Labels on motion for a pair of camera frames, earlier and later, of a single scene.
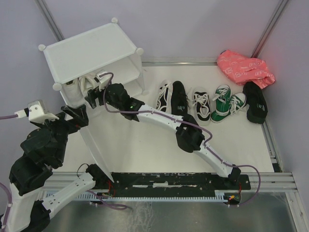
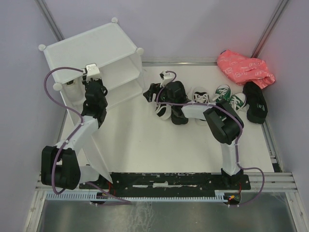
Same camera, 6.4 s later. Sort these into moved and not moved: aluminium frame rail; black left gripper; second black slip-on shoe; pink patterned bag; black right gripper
Moved: black right gripper; black left gripper
Not moved: aluminium frame rail; second black slip-on shoe; pink patterned bag
